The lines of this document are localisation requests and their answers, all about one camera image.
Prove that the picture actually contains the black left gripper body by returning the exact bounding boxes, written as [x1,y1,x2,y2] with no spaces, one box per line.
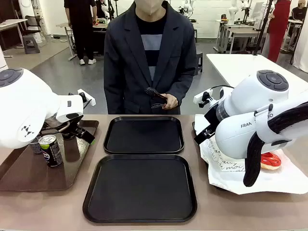
[61,115,85,141]

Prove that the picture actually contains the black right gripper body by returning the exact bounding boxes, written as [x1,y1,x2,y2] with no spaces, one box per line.
[204,103,220,132]

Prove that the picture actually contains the black Pepsi soda can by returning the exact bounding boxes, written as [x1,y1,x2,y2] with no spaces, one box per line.
[29,135,44,155]
[38,134,64,168]

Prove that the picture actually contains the perforated serving tongs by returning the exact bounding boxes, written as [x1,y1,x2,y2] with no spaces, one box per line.
[144,87,169,112]

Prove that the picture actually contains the person's right forearm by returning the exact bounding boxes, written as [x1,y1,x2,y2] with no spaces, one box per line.
[103,79,126,115]

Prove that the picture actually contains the person's left hand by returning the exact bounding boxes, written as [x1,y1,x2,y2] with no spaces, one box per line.
[162,93,180,111]

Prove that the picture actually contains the white printed paper donut box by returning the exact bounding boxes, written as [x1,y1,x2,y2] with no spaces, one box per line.
[207,138,246,174]

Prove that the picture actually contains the white paper sheet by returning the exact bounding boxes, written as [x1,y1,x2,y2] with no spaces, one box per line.
[194,113,308,195]

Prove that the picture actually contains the large white table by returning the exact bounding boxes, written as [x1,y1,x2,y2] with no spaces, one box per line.
[205,53,308,97]

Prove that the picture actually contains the brown plastic serving tray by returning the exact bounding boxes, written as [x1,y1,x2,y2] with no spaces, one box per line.
[0,118,100,193]

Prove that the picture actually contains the black plastic serving tray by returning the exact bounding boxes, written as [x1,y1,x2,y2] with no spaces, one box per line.
[82,154,198,223]
[103,116,185,155]

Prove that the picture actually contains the black stool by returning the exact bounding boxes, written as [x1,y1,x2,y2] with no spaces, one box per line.
[195,51,204,74]

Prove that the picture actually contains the red glazed donut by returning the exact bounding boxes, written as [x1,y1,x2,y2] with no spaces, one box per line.
[260,151,282,170]

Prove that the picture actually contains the person's torso in dark blazer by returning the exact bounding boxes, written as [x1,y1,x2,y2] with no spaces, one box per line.
[103,0,197,115]

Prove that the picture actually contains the white background workbench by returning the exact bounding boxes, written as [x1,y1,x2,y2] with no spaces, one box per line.
[216,19,268,54]

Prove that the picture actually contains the grey plastic step stool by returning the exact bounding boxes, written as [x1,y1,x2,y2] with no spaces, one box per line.
[22,34,40,55]

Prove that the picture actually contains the bystander in black clothes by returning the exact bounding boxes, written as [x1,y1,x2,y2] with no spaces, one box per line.
[63,0,98,66]

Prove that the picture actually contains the black stand pole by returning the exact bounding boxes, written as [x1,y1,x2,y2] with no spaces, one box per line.
[254,0,275,56]

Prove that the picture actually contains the grey background table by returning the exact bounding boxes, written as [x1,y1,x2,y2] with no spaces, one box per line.
[56,22,78,61]

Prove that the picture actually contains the bystander in red dress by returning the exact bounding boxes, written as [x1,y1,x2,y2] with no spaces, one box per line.
[268,0,291,63]

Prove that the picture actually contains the black office chair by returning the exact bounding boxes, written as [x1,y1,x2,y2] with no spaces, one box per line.
[21,15,42,37]

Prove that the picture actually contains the white background desk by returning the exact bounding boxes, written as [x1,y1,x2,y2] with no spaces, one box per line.
[0,18,28,59]

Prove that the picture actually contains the beige face mask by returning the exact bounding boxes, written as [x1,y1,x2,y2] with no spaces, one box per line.
[134,0,164,16]

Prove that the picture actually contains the seated bystander with cap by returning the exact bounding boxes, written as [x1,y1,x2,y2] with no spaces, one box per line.
[288,0,308,33]

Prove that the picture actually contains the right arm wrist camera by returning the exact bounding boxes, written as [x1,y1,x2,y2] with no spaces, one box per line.
[193,88,214,108]

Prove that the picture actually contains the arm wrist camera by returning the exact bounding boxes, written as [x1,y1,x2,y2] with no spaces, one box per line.
[77,89,97,107]
[193,88,214,108]

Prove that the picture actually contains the thin black camera cable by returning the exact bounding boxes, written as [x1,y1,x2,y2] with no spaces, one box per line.
[211,85,235,92]

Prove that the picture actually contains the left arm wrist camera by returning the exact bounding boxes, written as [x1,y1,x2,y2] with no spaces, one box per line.
[77,89,97,107]

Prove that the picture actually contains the black braided cable sleeve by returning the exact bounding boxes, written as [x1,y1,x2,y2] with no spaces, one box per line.
[243,102,308,188]

